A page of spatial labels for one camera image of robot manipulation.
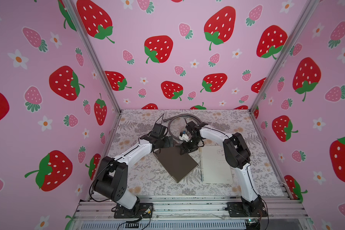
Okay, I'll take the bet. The white spiral notebook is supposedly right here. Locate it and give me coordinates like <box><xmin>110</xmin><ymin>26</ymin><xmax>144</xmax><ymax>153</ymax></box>
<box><xmin>199</xmin><ymin>146</ymin><xmax>233</xmax><ymax>184</ymax></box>

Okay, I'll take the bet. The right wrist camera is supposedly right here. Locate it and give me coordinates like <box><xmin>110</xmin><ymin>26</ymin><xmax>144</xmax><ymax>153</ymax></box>
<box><xmin>180</xmin><ymin>130</ymin><xmax>188</xmax><ymax>138</ymax></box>

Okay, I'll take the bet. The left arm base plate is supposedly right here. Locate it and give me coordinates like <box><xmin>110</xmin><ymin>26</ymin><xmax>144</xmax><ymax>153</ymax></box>
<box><xmin>114</xmin><ymin>202</ymin><xmax>153</xmax><ymax>219</ymax></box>

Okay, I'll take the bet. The aluminium rail frame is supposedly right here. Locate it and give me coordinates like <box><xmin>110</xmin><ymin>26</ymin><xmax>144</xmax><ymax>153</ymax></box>
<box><xmin>67</xmin><ymin>196</ymin><xmax>315</xmax><ymax>230</ymax></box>

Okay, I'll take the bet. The dark grey spiral notebook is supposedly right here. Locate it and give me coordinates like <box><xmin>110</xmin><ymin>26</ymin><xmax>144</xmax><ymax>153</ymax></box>
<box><xmin>153</xmin><ymin>145</ymin><xmax>198</xmax><ymax>183</ymax></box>

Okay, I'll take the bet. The grey coiled hose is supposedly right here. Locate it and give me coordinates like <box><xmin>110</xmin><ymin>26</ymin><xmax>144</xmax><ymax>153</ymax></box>
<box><xmin>162</xmin><ymin>114</ymin><xmax>202</xmax><ymax>141</ymax></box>

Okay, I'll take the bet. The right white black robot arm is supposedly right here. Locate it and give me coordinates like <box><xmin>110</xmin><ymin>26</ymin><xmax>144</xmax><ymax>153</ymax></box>
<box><xmin>180</xmin><ymin>121</ymin><xmax>263</xmax><ymax>209</ymax></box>

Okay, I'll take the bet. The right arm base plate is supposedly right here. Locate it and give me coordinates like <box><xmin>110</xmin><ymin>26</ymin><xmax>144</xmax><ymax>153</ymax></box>
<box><xmin>225</xmin><ymin>201</ymin><xmax>268</xmax><ymax>218</ymax></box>

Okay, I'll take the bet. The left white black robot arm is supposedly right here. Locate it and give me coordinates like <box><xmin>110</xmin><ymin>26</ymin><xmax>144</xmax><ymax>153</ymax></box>
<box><xmin>91</xmin><ymin>124</ymin><xmax>174</xmax><ymax>210</ymax></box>

